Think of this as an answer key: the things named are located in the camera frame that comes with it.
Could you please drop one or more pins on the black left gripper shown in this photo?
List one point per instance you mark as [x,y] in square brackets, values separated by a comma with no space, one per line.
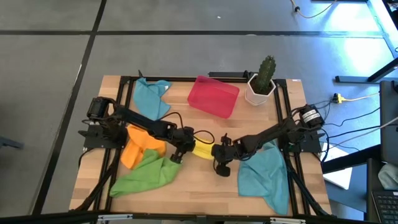
[185,140]

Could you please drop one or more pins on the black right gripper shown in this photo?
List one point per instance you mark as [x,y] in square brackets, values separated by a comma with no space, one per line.
[225,152]

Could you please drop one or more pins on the yellow microfiber towel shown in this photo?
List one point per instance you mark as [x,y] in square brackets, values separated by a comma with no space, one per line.
[203,150]

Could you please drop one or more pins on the green microfiber towel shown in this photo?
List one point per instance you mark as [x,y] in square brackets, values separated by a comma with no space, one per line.
[149,175]

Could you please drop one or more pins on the pink plastic basket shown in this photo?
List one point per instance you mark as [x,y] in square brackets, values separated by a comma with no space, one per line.
[213,96]

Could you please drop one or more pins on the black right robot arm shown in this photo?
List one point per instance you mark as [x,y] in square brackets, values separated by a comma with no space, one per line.
[267,135]

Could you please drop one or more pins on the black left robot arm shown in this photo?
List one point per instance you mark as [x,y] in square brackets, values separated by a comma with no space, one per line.
[140,119]

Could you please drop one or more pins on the orange microfiber towel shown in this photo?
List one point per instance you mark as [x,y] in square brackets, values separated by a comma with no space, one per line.
[138,146]

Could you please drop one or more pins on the blue microfiber towel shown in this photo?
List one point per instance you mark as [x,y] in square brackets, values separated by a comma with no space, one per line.
[267,180]
[150,99]

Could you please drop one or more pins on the white hexagonal plant pot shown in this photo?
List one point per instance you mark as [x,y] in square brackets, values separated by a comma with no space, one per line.
[256,99]

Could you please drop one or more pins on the black crossbar with silver brackets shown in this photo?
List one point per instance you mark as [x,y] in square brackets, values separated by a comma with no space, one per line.
[199,218]

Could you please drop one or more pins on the green cactus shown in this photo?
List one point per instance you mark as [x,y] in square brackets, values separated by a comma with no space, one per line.
[265,73]

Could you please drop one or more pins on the white sheet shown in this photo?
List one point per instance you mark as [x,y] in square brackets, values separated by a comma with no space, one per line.
[340,177]

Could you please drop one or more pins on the black desk beam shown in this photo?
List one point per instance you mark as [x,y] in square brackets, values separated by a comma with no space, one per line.
[348,161]

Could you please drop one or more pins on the black desk foot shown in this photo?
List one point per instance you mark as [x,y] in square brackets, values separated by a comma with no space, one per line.
[354,79]

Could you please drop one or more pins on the grey cloth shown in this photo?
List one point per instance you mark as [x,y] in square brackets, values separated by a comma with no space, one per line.
[388,177]

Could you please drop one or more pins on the black monitor panel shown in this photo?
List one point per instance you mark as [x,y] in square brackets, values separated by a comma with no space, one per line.
[388,124]

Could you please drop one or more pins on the black laptop keyboard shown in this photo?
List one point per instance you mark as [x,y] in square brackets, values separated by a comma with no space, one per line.
[387,207]

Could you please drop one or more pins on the grey floor object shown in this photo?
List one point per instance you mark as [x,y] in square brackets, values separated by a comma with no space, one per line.
[9,143]

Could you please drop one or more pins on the black aluminium table frame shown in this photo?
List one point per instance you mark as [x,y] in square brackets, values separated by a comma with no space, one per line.
[183,79]

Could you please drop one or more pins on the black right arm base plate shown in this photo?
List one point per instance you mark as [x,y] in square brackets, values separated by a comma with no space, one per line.
[311,146]

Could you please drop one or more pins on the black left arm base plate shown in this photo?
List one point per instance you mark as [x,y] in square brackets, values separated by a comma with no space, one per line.
[93,143]

